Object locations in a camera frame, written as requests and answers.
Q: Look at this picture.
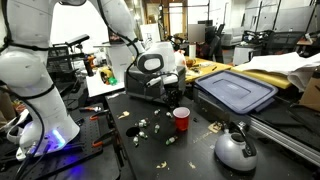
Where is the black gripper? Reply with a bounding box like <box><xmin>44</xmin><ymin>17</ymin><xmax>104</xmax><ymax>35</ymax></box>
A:
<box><xmin>162</xmin><ymin>83</ymin><xmax>183</xmax><ymax>109</ymax></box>

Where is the red plastic cup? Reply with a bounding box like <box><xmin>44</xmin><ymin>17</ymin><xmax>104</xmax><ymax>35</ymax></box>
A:
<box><xmin>172</xmin><ymin>106</ymin><xmax>191</xmax><ymax>132</ymax></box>

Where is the grey toaster oven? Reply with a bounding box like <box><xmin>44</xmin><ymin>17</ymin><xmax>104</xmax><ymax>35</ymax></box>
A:
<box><xmin>124</xmin><ymin>64</ymin><xmax>187</xmax><ymax>108</ymax></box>

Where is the light wooden table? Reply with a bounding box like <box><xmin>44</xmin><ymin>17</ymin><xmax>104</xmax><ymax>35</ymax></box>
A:
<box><xmin>181</xmin><ymin>56</ymin><xmax>234</xmax><ymax>84</ymax></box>

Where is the torn cardboard scrap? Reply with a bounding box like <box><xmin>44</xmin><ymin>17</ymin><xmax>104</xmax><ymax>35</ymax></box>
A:
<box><xmin>207</xmin><ymin>120</ymin><xmax>224</xmax><ymax>134</ymax></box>

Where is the large tan paper scrap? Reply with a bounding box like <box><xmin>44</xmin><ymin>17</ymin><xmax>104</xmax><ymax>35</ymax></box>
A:
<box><xmin>117</xmin><ymin>110</ymin><xmax>131</xmax><ymax>120</ymax></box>

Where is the white cylinder container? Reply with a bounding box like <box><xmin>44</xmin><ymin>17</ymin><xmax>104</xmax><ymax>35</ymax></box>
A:
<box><xmin>188</xmin><ymin>43</ymin><xmax>197</xmax><ymax>60</ymax></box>

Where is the blue storage bin lid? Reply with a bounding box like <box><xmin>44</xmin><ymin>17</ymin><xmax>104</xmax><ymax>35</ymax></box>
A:
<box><xmin>194</xmin><ymin>69</ymin><xmax>279</xmax><ymax>115</ymax></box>

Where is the white box machine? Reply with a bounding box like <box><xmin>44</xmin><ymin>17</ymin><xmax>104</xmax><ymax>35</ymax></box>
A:
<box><xmin>106</xmin><ymin>43</ymin><xmax>135</xmax><ymax>83</ymax></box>

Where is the black office chair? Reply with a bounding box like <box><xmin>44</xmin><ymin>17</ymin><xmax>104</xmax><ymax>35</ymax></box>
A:
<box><xmin>203</xmin><ymin>25</ymin><xmax>225</xmax><ymax>64</ymax></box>

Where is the yellow green tool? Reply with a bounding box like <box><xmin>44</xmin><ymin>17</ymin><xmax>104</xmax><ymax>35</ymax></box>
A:
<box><xmin>99</xmin><ymin>66</ymin><xmax>118</xmax><ymax>87</ymax></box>

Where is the white paper sign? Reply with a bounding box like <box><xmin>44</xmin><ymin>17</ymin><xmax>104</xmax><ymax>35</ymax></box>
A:
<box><xmin>139</xmin><ymin>23</ymin><xmax>162</xmax><ymax>43</ymax></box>

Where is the grey computer monitor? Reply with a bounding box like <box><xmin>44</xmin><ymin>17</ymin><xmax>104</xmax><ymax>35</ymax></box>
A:
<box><xmin>187</xmin><ymin>23</ymin><xmax>208</xmax><ymax>44</ymax></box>

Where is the black clamp curved orange tip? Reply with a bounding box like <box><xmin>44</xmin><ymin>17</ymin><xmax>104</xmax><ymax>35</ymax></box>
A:
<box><xmin>89</xmin><ymin>109</ymin><xmax>111</xmax><ymax>122</ymax></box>

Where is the white flat board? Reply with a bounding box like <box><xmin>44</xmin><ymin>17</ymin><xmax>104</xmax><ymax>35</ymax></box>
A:
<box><xmin>85</xmin><ymin>71</ymin><xmax>126</xmax><ymax>98</ymax></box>

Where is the black clamp short orange tip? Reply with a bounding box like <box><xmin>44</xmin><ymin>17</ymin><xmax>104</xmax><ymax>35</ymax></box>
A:
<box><xmin>91</xmin><ymin>128</ymin><xmax>117</xmax><ymax>149</ymax></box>

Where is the black orange power drill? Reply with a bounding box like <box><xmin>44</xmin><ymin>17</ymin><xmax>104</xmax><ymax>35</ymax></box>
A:
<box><xmin>83</xmin><ymin>54</ymin><xmax>98</xmax><ymax>78</ymax></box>

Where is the yellow foam pad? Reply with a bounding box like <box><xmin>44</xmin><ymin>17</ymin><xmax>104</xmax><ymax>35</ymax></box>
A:
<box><xmin>230</xmin><ymin>66</ymin><xmax>293</xmax><ymax>90</ymax></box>

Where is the stack of white papers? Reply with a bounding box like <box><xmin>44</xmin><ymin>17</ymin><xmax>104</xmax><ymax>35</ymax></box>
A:
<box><xmin>234</xmin><ymin>51</ymin><xmax>320</xmax><ymax>93</ymax></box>

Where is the black metal cart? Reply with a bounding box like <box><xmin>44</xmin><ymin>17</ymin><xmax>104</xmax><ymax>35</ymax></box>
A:
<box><xmin>39</xmin><ymin>33</ymin><xmax>91</xmax><ymax>84</ymax></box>

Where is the black mesh chair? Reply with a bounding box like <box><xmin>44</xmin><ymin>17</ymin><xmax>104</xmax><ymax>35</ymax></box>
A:
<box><xmin>253</xmin><ymin>30</ymin><xmax>306</xmax><ymax>58</ymax></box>

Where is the black plastic storage bin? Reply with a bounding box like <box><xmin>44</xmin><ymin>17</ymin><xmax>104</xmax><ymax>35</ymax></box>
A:
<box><xmin>192</xmin><ymin>83</ymin><xmax>320</xmax><ymax>153</ymax></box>

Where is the printed brown cardboard box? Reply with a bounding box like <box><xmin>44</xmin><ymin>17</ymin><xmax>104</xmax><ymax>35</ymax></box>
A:
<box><xmin>298</xmin><ymin>76</ymin><xmax>320</xmax><ymax>113</ymax></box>

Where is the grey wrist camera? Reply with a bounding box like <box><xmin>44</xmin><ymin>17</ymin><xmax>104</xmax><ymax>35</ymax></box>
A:
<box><xmin>144</xmin><ymin>73</ymin><xmax>179</xmax><ymax>88</ymax></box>

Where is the grey kettle black handle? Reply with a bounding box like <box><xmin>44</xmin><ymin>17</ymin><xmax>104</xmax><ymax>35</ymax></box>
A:
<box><xmin>214</xmin><ymin>121</ymin><xmax>259</xmax><ymax>173</ymax></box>

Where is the orange handled clamp silver head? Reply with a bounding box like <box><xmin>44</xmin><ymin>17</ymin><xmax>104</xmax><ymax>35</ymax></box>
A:
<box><xmin>78</xmin><ymin>105</ymin><xmax>103</xmax><ymax>113</ymax></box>

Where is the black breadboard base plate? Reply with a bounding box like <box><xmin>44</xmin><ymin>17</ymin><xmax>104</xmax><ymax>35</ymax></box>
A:
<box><xmin>0</xmin><ymin>103</ymin><xmax>121</xmax><ymax>180</ymax></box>

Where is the aluminium extrusion rail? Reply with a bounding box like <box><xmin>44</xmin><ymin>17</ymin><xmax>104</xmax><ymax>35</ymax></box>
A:
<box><xmin>249</xmin><ymin>116</ymin><xmax>320</xmax><ymax>168</ymax></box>

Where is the black base cable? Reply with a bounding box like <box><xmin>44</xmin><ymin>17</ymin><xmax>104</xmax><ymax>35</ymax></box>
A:
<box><xmin>13</xmin><ymin>96</ymin><xmax>46</xmax><ymax>180</ymax></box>

